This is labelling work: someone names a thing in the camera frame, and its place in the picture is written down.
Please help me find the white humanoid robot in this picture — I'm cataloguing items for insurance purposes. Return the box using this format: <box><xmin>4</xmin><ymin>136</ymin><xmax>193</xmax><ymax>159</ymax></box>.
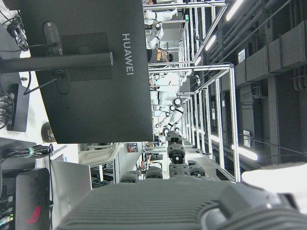
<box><xmin>143</xmin><ymin>8</ymin><xmax>178</xmax><ymax>51</ymax></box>
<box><xmin>150</xmin><ymin>70</ymin><xmax>192</xmax><ymax>135</ymax></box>

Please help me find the person in yellow-lettered black shirt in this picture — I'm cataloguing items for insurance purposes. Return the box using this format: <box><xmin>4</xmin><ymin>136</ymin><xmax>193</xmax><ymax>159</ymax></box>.
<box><xmin>146</xmin><ymin>47</ymin><xmax>174</xmax><ymax>68</ymax></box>

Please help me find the black Huawei monitor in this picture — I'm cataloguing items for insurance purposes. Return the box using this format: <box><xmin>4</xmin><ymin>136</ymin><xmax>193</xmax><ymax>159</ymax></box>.
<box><xmin>19</xmin><ymin>0</ymin><xmax>154</xmax><ymax>144</ymax></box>

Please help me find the white chair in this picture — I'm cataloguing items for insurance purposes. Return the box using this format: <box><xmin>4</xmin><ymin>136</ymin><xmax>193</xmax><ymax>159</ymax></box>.
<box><xmin>78</xmin><ymin>142</ymin><xmax>125</xmax><ymax>168</ymax></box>

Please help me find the ceiling light strip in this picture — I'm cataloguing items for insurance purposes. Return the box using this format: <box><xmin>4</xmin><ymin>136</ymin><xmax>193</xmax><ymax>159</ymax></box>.
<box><xmin>236</xmin><ymin>146</ymin><xmax>259</xmax><ymax>161</ymax></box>
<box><xmin>205</xmin><ymin>34</ymin><xmax>216</xmax><ymax>51</ymax></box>
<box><xmin>225</xmin><ymin>0</ymin><xmax>244</xmax><ymax>21</ymax></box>

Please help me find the silver laptop lid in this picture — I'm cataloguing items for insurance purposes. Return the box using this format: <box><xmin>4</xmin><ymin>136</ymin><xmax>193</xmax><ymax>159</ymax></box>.
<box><xmin>50</xmin><ymin>159</ymin><xmax>93</xmax><ymax>230</ymax></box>

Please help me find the black monitor stand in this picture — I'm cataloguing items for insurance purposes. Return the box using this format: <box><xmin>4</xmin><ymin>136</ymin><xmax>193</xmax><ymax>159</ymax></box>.
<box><xmin>0</xmin><ymin>51</ymin><xmax>114</xmax><ymax>74</ymax></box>

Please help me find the round black disc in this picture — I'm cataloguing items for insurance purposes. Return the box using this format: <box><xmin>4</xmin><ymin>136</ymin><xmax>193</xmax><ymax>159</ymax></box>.
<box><xmin>40</xmin><ymin>121</ymin><xmax>57</xmax><ymax>142</ymax></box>

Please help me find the black docking box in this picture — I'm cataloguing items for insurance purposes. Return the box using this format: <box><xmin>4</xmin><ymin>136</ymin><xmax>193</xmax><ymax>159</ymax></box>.
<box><xmin>6</xmin><ymin>83</ymin><xmax>31</xmax><ymax>132</ymax></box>

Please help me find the black device with red logo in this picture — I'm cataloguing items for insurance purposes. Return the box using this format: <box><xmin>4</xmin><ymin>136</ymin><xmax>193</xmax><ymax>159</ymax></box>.
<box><xmin>14</xmin><ymin>167</ymin><xmax>51</xmax><ymax>230</ymax></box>

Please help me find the aluminium frame structure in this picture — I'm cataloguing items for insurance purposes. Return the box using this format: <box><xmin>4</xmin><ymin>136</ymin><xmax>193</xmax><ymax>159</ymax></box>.
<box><xmin>148</xmin><ymin>62</ymin><xmax>241</xmax><ymax>184</ymax></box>

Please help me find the cable bundle with green tie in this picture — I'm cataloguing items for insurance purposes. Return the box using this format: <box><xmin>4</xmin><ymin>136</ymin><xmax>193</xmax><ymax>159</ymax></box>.
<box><xmin>0</xmin><ymin>144</ymin><xmax>53</xmax><ymax>160</ymax></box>

